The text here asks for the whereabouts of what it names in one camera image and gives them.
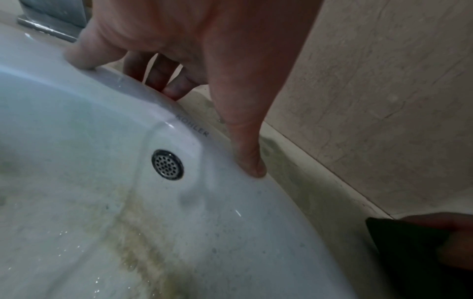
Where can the person's left hand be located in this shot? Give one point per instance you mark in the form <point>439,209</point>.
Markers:
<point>221,43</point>

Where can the green cloth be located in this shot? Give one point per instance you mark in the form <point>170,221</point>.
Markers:
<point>406,262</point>

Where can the white round sink basin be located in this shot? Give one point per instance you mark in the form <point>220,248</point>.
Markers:
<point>92,175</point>

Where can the chrome square faucet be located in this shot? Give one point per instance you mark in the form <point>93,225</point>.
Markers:
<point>55,17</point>

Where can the person's right hand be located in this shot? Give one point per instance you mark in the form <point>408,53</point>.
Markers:
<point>462,242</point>

